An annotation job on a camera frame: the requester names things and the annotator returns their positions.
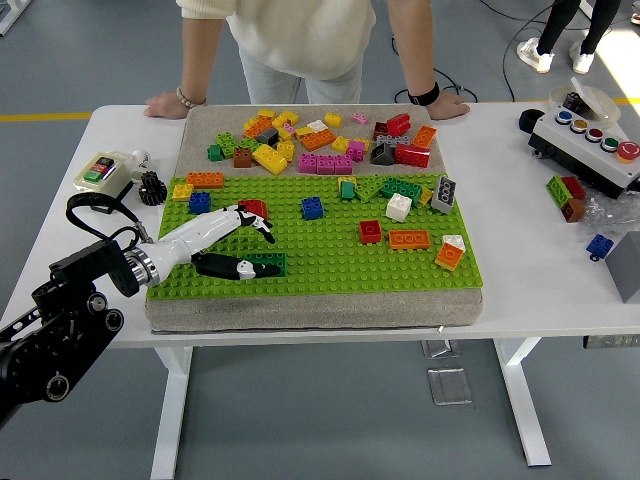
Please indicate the person's left hand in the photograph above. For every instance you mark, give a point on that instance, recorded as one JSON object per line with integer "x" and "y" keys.
{"x": 447, "y": 107}

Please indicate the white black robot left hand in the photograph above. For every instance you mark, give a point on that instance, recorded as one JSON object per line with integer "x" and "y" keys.
{"x": 200, "y": 230}

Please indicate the person's right hand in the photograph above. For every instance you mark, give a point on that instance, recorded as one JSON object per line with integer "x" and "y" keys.
{"x": 167, "y": 106}

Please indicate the red curved-top brick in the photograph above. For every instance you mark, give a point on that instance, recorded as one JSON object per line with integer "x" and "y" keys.
{"x": 256, "y": 206}

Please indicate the dark green eight-stud brick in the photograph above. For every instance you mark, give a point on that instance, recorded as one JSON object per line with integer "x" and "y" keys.
{"x": 272, "y": 258}
{"x": 402, "y": 190}

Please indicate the person's right forearm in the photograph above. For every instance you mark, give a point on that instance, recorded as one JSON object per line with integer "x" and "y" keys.
{"x": 200, "y": 55}

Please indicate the person's left forearm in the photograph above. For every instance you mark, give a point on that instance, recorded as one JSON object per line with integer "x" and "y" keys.
{"x": 410, "y": 45}

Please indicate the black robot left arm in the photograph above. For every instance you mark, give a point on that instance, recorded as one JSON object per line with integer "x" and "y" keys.
{"x": 50, "y": 350}

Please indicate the blue four-stud brick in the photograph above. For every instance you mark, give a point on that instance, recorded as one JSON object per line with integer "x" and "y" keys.
{"x": 200, "y": 204}
{"x": 312, "y": 209}

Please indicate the orange stud brick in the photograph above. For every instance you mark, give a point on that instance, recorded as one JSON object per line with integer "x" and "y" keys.
{"x": 256, "y": 128}
{"x": 424, "y": 137}

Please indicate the yellow four-stud brick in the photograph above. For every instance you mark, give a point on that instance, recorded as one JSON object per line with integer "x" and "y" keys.
{"x": 340, "y": 144}
{"x": 333, "y": 119}
{"x": 182, "y": 193}
{"x": 286, "y": 150}

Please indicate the orange eight-stud brick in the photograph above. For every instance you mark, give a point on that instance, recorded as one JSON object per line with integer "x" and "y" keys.
{"x": 317, "y": 141}
{"x": 205, "y": 180}

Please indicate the red stud brick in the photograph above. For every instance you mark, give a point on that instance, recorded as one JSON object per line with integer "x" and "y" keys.
{"x": 398, "y": 124}
{"x": 575, "y": 187}

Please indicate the large red brick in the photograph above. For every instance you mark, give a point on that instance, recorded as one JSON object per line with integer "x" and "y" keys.
{"x": 412, "y": 156}

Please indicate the grey flat stud brick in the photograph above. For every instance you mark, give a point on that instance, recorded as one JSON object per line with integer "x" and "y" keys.
{"x": 392, "y": 140}

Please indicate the small dark green brick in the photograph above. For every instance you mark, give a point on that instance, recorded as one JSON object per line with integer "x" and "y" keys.
{"x": 214, "y": 153}

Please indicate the lime green stud brick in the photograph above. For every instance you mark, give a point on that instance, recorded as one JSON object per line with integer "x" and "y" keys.
{"x": 226, "y": 145}

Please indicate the dark brown brick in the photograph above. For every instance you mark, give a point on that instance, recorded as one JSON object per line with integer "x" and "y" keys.
{"x": 380, "y": 130}

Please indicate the black grey sloped brick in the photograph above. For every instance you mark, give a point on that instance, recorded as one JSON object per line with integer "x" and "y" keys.
{"x": 382, "y": 155}
{"x": 268, "y": 136}

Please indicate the brown four-stud brick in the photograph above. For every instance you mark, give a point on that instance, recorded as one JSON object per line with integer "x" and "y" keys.
{"x": 243, "y": 159}

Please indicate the small pink brick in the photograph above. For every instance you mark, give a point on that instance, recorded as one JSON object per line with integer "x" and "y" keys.
{"x": 289, "y": 128}
{"x": 359, "y": 118}

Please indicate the small yellow tilted brick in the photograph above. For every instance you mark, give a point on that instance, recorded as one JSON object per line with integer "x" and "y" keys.
{"x": 426, "y": 197}

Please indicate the yellow stud brick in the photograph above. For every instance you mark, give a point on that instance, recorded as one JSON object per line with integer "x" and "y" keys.
{"x": 285, "y": 119}
{"x": 302, "y": 132}
{"x": 266, "y": 114}

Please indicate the large yellow rounded brick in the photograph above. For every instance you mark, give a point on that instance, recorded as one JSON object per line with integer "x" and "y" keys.
{"x": 269, "y": 159}

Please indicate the pink four-stud brick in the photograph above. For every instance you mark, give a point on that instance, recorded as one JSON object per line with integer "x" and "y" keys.
{"x": 356, "y": 151}

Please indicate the white four-stud brick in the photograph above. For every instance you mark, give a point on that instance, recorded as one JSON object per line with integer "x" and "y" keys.
{"x": 398, "y": 208}

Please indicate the lime green flat brick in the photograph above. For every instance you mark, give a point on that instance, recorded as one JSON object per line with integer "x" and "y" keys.
{"x": 369, "y": 188}

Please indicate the yellow hollow brick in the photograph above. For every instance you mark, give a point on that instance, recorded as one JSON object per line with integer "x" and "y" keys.
{"x": 345, "y": 179}

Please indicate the small teal green brick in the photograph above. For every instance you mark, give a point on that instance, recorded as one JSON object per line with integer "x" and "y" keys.
{"x": 347, "y": 191}

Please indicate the small white brick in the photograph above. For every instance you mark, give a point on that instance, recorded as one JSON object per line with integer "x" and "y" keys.
{"x": 316, "y": 126}

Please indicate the white sloped brick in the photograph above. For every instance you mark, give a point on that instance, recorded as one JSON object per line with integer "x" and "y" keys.
{"x": 454, "y": 242}

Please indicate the pink long brick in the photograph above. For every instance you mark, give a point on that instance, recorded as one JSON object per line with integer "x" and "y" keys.
{"x": 325, "y": 164}

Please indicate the green studded baseplate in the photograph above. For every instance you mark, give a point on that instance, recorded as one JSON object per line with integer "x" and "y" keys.
{"x": 340, "y": 272}

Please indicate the orange brick with yellow base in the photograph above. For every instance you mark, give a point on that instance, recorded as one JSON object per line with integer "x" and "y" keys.
{"x": 448, "y": 257}

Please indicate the blue brick keyring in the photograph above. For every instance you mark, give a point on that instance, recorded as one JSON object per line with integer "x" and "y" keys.
{"x": 599, "y": 245}

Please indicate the black wrist watch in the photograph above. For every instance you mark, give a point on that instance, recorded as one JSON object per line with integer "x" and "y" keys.
{"x": 424, "y": 95}

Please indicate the small white plastic part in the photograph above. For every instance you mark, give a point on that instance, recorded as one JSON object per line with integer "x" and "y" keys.
{"x": 140, "y": 160}

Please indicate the black gear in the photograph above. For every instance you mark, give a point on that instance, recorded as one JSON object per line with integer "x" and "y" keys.
{"x": 151, "y": 190}

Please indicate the person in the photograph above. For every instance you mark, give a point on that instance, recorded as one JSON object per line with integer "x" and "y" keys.
{"x": 555, "y": 25}
{"x": 300, "y": 35}

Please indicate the grey foam mat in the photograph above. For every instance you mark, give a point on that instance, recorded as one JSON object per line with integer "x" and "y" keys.
{"x": 310, "y": 312}

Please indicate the white button control box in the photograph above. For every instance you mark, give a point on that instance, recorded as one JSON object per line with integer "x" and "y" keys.
{"x": 580, "y": 150}

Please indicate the white table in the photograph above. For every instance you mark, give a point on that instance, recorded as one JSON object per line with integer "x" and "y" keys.
{"x": 525, "y": 225}

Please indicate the white round lidded container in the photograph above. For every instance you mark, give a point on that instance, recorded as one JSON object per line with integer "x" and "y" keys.
{"x": 600, "y": 102}

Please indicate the clear plastic bag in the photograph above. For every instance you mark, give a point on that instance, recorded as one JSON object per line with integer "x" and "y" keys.
{"x": 610, "y": 212}

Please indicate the grey box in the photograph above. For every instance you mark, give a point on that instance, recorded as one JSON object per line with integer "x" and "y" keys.
{"x": 625, "y": 270}

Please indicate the clear floor socket cover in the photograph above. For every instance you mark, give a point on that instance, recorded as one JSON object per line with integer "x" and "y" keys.
{"x": 440, "y": 348}
{"x": 450, "y": 386}

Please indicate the table height control panel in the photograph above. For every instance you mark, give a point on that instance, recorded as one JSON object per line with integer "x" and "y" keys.
{"x": 610, "y": 342}

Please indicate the cream switch box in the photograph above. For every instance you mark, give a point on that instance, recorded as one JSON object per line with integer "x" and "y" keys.
{"x": 102, "y": 172}

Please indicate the white furniture frame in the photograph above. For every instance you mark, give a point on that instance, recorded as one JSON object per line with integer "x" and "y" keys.
{"x": 10, "y": 15}

